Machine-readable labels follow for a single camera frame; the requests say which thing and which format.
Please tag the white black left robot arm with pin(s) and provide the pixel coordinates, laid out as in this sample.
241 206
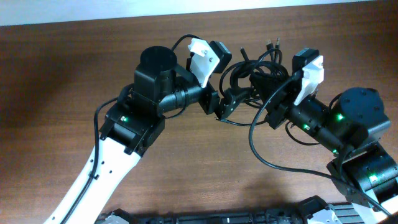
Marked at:
137 117

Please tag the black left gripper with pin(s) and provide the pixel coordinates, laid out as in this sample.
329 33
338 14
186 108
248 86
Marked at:
210 101

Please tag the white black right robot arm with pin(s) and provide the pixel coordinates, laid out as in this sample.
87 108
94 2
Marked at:
350 127

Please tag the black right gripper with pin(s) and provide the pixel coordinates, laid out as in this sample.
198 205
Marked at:
280 102

